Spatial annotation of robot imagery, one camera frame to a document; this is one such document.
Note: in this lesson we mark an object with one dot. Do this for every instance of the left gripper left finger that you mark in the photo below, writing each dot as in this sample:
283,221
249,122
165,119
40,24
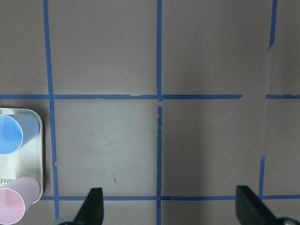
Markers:
92,210

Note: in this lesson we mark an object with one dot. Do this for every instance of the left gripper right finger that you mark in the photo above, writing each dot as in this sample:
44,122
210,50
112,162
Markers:
250,210

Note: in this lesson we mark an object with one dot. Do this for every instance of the pink plastic cup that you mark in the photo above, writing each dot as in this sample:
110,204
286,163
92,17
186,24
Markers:
16,198

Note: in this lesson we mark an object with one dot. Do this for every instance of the blue plastic cup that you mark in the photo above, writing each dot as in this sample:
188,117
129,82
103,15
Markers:
16,130

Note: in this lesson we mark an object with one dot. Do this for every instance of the cream plastic tray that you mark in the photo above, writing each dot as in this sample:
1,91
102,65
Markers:
29,159

